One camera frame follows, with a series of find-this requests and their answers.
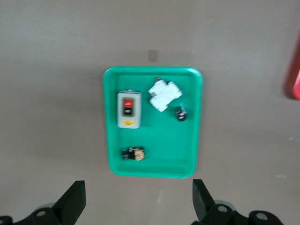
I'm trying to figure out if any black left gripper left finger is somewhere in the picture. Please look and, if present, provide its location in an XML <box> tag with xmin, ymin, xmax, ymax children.
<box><xmin>14</xmin><ymin>180</ymin><xmax>87</xmax><ymax>225</ymax></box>

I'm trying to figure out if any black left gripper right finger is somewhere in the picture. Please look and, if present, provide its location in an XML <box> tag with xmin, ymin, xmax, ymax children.
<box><xmin>191</xmin><ymin>179</ymin><xmax>249</xmax><ymax>225</ymax></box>

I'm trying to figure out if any green plastic tray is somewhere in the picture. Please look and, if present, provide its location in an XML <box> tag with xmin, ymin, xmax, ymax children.
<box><xmin>102</xmin><ymin>67</ymin><xmax>203</xmax><ymax>179</ymax></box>

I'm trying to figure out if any red plastic tray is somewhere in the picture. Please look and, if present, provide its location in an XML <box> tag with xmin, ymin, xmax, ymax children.
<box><xmin>284</xmin><ymin>32</ymin><xmax>300</xmax><ymax>102</ymax></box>

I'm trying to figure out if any small black yellow component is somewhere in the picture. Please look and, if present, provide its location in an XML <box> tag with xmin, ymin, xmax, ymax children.
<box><xmin>121</xmin><ymin>146</ymin><xmax>145</xmax><ymax>162</ymax></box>

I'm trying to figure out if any small black knob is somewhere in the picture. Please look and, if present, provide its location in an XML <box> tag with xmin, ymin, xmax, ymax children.
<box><xmin>175</xmin><ymin>103</ymin><xmax>189</xmax><ymax>122</ymax></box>

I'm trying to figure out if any white circuit breaker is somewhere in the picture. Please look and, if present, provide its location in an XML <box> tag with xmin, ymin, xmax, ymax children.
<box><xmin>148</xmin><ymin>77</ymin><xmax>184</xmax><ymax>113</ymax></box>

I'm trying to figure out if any grey push button switch box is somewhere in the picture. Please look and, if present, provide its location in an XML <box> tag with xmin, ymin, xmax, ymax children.
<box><xmin>117</xmin><ymin>90</ymin><xmax>143</xmax><ymax>129</ymax></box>

